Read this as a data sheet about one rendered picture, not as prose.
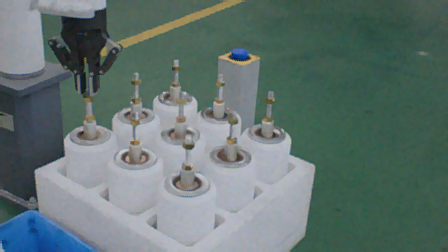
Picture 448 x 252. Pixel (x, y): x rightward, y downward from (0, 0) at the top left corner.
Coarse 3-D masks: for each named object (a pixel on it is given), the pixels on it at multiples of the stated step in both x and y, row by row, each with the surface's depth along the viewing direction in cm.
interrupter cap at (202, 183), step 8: (168, 176) 88; (176, 176) 88; (200, 176) 89; (168, 184) 86; (176, 184) 87; (200, 184) 87; (208, 184) 87; (176, 192) 84; (184, 192) 84; (192, 192) 85; (200, 192) 84
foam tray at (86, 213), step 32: (64, 160) 105; (288, 160) 110; (64, 192) 97; (96, 192) 96; (256, 192) 101; (288, 192) 101; (64, 224) 101; (96, 224) 94; (128, 224) 89; (224, 224) 90; (256, 224) 94; (288, 224) 106
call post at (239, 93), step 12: (228, 72) 123; (240, 72) 121; (252, 72) 124; (228, 84) 124; (240, 84) 122; (252, 84) 126; (228, 96) 125; (240, 96) 123; (252, 96) 127; (240, 108) 125; (252, 108) 129; (252, 120) 131
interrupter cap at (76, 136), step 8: (80, 128) 102; (96, 128) 102; (104, 128) 102; (72, 136) 99; (80, 136) 100; (96, 136) 100; (104, 136) 100; (80, 144) 97; (88, 144) 97; (96, 144) 97
